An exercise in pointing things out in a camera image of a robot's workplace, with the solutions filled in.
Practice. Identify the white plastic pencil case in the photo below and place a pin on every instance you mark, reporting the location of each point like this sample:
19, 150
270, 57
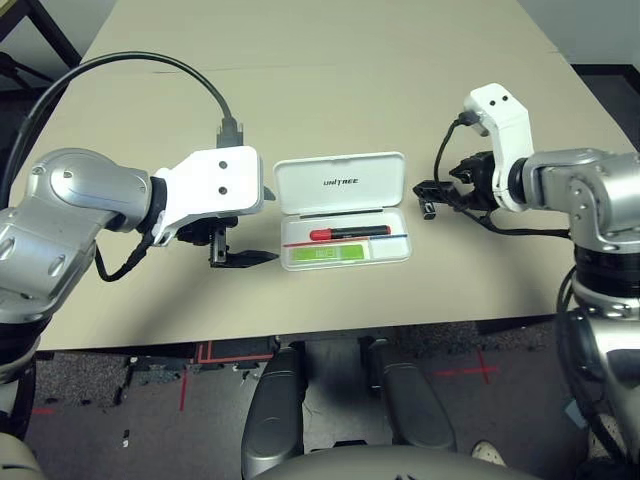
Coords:
345, 185

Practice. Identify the dark grey robot leg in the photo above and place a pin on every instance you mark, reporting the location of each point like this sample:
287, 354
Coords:
275, 415
415, 405

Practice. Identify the grey blue foot pedal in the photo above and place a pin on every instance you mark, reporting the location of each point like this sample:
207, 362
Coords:
572, 412

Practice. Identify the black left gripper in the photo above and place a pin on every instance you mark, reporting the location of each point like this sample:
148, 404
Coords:
200, 232

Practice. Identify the green ruler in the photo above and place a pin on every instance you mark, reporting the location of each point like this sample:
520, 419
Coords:
325, 253

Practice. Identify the white bystander shoe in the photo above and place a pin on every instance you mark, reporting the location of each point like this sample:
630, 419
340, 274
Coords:
489, 451

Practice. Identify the red black whiteboard marker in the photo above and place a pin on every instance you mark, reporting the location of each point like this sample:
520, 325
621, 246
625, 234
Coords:
350, 232

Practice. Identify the dark grey left robot leg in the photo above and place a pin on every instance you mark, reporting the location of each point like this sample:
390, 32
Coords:
275, 415

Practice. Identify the small white floor item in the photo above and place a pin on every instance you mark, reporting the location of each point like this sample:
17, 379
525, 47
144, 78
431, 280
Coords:
126, 440

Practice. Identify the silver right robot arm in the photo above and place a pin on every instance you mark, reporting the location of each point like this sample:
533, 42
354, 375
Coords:
580, 190

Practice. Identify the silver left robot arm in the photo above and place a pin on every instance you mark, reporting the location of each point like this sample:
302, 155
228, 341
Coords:
75, 190

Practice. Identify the grey robot torso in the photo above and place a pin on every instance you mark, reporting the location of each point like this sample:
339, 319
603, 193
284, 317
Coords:
390, 467

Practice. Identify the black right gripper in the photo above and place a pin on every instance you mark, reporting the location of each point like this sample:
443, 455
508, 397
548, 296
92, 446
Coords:
477, 182

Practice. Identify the dark grey right robot leg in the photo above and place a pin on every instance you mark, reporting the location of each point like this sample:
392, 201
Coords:
415, 405

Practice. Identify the beige perforated clog shoe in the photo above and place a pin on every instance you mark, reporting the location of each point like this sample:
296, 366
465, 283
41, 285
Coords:
606, 430

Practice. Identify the black tripod stand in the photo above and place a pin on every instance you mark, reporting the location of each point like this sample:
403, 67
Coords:
20, 67

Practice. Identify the black metal frame table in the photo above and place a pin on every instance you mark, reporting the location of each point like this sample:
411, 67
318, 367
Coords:
60, 27

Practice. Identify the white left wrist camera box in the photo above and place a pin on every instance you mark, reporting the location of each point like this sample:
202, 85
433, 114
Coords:
220, 180

